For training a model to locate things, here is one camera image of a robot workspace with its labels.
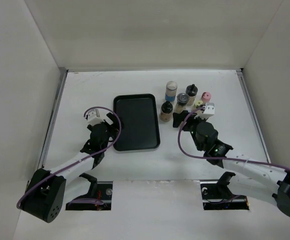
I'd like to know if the black knob cap brown bottle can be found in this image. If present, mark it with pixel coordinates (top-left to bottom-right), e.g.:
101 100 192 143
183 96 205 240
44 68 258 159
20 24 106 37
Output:
159 101 173 122

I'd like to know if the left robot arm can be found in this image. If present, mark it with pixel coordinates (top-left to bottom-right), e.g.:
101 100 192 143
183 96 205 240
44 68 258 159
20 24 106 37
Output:
16 110 123 223

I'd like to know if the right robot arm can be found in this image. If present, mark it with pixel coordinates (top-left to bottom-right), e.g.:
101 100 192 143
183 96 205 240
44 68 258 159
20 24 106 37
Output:
173 110 290 217

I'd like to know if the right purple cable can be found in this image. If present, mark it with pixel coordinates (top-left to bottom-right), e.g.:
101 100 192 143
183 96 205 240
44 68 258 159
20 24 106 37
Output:
177 105 290 176

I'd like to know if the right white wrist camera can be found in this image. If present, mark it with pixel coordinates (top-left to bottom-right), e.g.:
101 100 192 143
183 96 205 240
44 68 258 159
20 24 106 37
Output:
195 102 215 120

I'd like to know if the black plastic tray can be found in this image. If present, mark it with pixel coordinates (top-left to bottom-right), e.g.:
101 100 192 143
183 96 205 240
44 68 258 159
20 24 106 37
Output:
113 93 160 152

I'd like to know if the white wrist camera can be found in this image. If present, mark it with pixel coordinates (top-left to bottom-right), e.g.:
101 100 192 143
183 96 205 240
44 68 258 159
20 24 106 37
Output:
195 102 215 120
84 109 103 126

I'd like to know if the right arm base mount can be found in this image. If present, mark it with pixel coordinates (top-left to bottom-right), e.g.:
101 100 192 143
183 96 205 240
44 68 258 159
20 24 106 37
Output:
200 180 249 211

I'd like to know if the yellow cap bottle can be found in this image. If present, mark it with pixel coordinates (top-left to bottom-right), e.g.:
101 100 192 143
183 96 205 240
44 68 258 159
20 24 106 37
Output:
193 100 205 110

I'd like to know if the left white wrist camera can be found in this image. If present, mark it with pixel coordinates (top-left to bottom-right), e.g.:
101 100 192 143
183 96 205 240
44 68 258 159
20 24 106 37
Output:
84 109 103 126

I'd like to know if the pink cap bottle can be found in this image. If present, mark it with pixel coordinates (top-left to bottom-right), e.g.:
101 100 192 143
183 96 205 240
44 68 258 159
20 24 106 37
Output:
201 91 211 103

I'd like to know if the blue label salt jar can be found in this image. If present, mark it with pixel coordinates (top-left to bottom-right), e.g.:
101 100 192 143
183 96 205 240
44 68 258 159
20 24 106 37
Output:
165 81 178 103

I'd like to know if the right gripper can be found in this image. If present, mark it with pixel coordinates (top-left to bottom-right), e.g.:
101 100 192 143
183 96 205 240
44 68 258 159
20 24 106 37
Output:
173 110 208 151

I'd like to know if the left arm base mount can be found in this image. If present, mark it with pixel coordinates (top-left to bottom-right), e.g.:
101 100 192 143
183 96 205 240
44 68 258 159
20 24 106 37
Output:
65 181 113 211

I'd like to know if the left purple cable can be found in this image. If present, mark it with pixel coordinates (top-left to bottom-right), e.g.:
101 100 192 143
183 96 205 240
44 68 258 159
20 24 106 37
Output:
16 106 122 210

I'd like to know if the purple cable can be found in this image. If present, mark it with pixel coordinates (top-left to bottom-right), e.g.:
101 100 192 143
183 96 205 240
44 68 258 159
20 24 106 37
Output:
177 105 290 176
16 106 122 210

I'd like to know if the black knob cap spice bottle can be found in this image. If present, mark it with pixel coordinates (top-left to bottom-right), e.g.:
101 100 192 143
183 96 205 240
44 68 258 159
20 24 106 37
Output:
186 84 198 106

